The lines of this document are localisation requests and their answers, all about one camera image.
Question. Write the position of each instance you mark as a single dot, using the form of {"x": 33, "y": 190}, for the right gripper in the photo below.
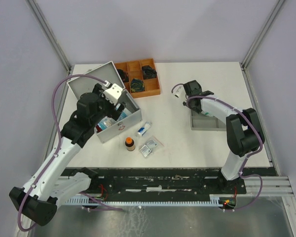
{"x": 197, "y": 110}

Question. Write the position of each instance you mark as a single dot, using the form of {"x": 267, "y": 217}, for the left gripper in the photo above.
{"x": 113, "y": 113}

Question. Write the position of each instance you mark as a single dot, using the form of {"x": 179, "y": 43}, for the grey plastic divider tray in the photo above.
{"x": 205, "y": 123}

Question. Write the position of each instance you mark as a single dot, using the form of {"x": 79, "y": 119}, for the grey metal first aid box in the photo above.
{"x": 88, "y": 119}

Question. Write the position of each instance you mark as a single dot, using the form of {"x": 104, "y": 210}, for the white blue bandage roll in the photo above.
{"x": 144, "y": 128}

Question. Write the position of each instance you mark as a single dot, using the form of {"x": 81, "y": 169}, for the brown bottle orange cap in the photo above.
{"x": 130, "y": 144}

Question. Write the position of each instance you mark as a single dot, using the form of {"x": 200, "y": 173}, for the alcohol wipe packets bag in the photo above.
{"x": 150, "y": 146}

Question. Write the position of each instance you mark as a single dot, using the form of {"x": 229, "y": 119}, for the clear bottle white cap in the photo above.
{"x": 207, "y": 114}

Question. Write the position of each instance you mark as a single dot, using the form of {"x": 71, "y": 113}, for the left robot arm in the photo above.
{"x": 39, "y": 199}

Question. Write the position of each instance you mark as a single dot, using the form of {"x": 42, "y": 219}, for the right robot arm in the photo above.
{"x": 244, "y": 133}

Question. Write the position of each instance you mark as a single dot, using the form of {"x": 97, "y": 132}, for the wooden compartment tray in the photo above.
{"x": 139, "y": 77}

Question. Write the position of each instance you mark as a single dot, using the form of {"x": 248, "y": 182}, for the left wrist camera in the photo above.
{"x": 112, "y": 92}

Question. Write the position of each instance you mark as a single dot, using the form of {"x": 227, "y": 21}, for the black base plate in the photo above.
{"x": 160, "y": 184}

